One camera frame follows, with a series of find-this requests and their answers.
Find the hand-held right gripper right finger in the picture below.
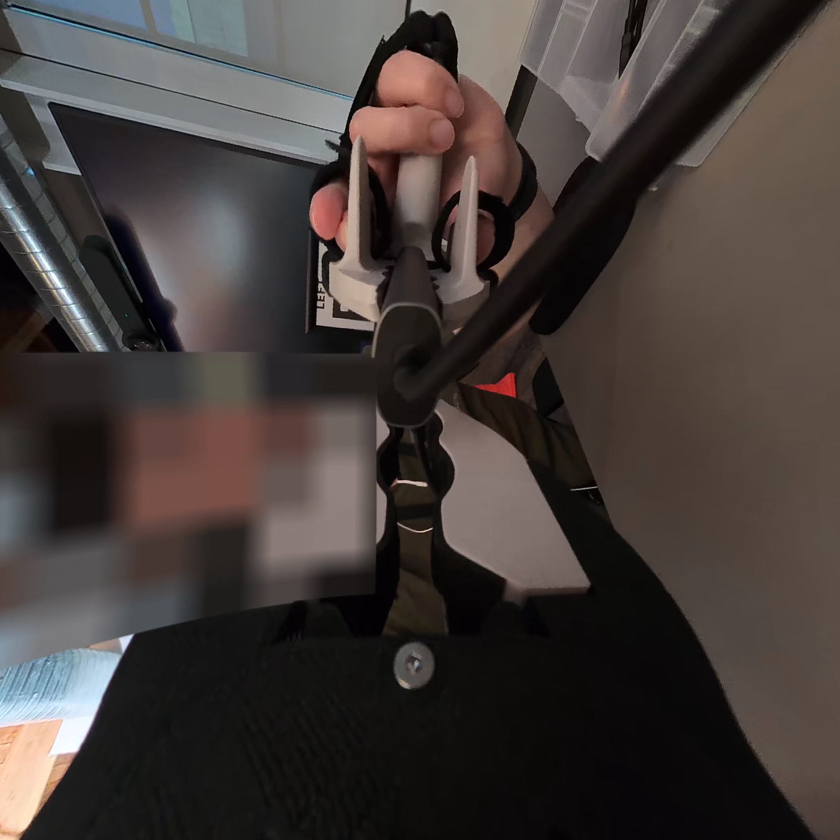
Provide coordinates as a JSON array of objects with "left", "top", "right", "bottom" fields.
[{"left": 431, "top": 398, "right": 593, "bottom": 605}]

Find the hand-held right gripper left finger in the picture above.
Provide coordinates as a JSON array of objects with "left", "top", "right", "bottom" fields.
[{"left": 376, "top": 434, "right": 400, "bottom": 618}]

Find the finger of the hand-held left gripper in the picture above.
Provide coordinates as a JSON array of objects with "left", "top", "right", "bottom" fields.
[
  {"left": 439, "top": 155, "right": 504, "bottom": 301},
  {"left": 325, "top": 136, "right": 389, "bottom": 324}
]

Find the slim grey usb hub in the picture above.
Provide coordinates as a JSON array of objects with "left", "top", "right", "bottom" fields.
[{"left": 372, "top": 149, "right": 445, "bottom": 429}]

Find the black usb cable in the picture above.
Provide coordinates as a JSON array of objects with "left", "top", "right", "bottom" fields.
[{"left": 392, "top": 0, "right": 821, "bottom": 403}]

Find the clear plastic bin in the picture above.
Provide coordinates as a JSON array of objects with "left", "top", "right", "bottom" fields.
[{"left": 518, "top": 0, "right": 739, "bottom": 168}]

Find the person's left hand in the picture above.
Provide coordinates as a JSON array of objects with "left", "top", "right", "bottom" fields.
[{"left": 309, "top": 48, "right": 547, "bottom": 284}]

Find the black framed sign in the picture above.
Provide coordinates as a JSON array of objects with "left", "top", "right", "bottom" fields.
[{"left": 308, "top": 237, "right": 384, "bottom": 337}]

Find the large dark panel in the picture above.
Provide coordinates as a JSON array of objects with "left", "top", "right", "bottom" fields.
[{"left": 46, "top": 99, "right": 358, "bottom": 355}]

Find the large glass window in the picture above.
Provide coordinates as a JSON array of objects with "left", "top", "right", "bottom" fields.
[{"left": 0, "top": 0, "right": 410, "bottom": 95}]

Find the instruction sheet on stand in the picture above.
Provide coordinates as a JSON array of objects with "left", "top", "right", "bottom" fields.
[{"left": 0, "top": 720, "right": 74, "bottom": 836}]

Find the black wrist strap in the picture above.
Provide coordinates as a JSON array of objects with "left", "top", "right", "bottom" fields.
[{"left": 504, "top": 137, "right": 543, "bottom": 227}]

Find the silver ventilation duct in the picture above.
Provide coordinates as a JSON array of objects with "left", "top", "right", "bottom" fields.
[{"left": 0, "top": 132, "right": 122, "bottom": 355}]

